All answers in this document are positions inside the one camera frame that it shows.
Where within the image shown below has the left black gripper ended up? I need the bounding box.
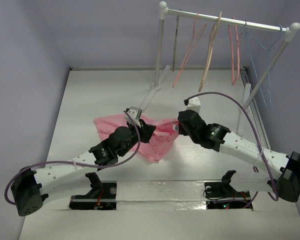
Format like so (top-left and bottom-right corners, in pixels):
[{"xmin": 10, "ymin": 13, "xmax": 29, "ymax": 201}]
[{"xmin": 117, "ymin": 118, "xmax": 155, "ymax": 157}]

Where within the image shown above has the pink t shirt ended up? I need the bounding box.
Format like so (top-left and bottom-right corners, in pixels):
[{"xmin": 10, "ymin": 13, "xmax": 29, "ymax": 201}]
[{"xmin": 94, "ymin": 113, "xmax": 179, "ymax": 162}]

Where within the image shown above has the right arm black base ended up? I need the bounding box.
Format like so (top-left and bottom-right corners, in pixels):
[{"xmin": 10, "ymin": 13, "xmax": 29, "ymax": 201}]
[{"xmin": 202, "ymin": 170, "xmax": 253, "ymax": 210}]

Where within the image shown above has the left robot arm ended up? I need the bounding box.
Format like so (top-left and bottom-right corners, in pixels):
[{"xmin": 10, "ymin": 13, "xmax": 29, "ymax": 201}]
[{"xmin": 9, "ymin": 119, "xmax": 156, "ymax": 217}]

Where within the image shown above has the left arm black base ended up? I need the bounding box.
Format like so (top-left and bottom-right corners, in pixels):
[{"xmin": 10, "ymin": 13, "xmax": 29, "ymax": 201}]
[{"xmin": 69, "ymin": 172, "xmax": 117, "ymax": 211}]

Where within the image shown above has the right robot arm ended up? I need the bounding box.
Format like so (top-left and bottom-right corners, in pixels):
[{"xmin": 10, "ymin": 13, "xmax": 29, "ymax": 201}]
[{"xmin": 177, "ymin": 109, "xmax": 300, "ymax": 203}]

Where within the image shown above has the thick pink hanger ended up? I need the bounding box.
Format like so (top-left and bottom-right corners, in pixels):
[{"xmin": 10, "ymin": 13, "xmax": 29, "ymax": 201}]
[{"xmin": 227, "ymin": 25, "xmax": 241, "ymax": 86}]

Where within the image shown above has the thin pink hanger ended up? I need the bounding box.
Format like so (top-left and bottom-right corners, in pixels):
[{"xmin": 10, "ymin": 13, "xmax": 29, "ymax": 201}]
[{"xmin": 172, "ymin": 12, "xmax": 207, "ymax": 88}]

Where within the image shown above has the beige wooden hanger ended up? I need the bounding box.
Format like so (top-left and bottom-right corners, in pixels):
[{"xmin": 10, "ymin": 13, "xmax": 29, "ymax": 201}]
[{"xmin": 198, "ymin": 11, "xmax": 222, "ymax": 93}]

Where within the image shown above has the brown grey hanger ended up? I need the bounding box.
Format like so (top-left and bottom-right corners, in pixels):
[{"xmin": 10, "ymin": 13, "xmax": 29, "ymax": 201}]
[{"xmin": 172, "ymin": 15, "xmax": 180, "ymax": 72}]

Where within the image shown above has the white clothes rack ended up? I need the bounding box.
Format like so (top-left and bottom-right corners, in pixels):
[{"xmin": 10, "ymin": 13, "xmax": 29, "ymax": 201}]
[{"xmin": 146, "ymin": 0, "xmax": 300, "ymax": 140}]

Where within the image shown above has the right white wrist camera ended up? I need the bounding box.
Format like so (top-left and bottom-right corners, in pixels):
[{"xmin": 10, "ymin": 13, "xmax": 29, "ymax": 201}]
[{"xmin": 184, "ymin": 97, "xmax": 201, "ymax": 114}]

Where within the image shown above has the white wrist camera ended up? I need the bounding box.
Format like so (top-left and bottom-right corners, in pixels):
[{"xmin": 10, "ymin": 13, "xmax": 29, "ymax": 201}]
[
  {"xmin": 125, "ymin": 106, "xmax": 143, "ymax": 122},
  {"xmin": 184, "ymin": 97, "xmax": 201, "ymax": 114}
]

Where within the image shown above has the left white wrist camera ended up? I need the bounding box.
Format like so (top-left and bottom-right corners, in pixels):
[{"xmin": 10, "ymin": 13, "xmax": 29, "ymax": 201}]
[{"xmin": 125, "ymin": 106, "xmax": 143, "ymax": 122}]

